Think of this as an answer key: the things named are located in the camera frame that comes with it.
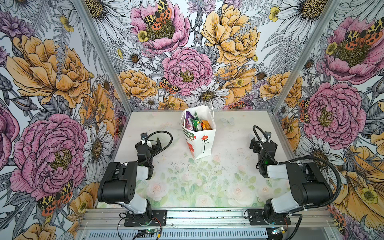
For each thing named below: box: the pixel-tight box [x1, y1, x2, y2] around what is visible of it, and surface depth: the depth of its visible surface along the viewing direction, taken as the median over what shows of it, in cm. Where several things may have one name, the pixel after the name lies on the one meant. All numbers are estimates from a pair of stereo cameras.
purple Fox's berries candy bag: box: [184, 110, 195, 131], surface depth 87 cm
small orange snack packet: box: [201, 120, 212, 131], surface depth 88 cm
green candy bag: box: [190, 111, 202, 132], surface depth 86 cm
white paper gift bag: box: [180, 105, 217, 160], surface depth 87 cm
